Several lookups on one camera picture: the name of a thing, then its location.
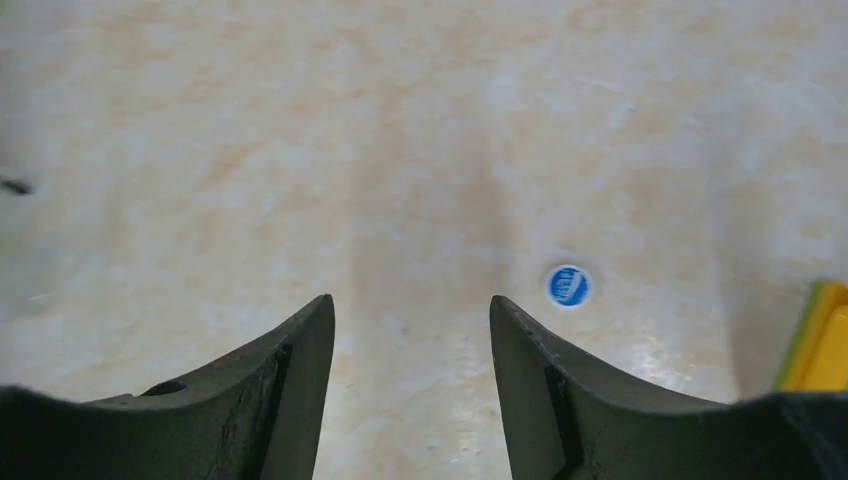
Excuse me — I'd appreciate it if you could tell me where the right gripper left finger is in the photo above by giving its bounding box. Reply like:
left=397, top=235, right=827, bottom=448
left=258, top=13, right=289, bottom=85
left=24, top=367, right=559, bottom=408
left=1, top=294, right=335, bottom=479

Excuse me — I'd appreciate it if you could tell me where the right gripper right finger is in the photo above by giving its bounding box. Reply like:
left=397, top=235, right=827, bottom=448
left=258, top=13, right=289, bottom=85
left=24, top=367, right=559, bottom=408
left=490, top=296, right=847, bottom=479

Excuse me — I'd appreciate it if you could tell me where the blue white bottle cap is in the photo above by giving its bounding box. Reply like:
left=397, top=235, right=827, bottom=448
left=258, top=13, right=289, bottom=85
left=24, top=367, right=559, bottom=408
left=544, top=264, right=595, bottom=310

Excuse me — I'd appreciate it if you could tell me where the yellow green block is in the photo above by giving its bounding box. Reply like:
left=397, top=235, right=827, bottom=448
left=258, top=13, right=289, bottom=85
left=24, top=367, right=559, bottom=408
left=772, top=281, right=847, bottom=391

